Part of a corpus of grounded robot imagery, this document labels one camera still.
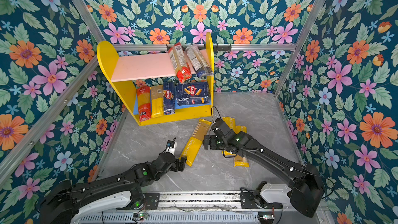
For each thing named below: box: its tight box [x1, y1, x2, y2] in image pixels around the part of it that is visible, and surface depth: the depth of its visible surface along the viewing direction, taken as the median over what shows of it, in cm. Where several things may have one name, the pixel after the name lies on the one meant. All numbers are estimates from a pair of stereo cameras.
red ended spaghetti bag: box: [168, 42, 193, 84], surface depth 75 cm
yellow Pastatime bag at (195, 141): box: [179, 118, 212, 167], surface depth 95 cm
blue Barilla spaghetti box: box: [163, 81, 176, 116], surface depth 95 cm
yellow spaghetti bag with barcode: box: [150, 84, 164, 119], surface depth 94 cm
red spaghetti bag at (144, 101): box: [136, 86, 152, 122], surface depth 95 cm
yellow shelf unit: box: [96, 32, 215, 127], surface depth 79 cm
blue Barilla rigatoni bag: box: [175, 81, 210, 106], surface depth 95 cm
